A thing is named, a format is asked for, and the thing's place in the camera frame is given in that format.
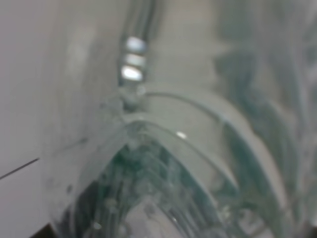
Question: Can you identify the clear green-label water bottle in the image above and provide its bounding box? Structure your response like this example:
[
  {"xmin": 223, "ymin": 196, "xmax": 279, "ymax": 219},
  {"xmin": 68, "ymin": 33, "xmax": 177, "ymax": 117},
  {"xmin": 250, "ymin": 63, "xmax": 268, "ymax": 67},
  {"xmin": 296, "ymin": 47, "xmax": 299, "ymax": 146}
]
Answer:
[{"xmin": 42, "ymin": 0, "xmax": 317, "ymax": 238}]

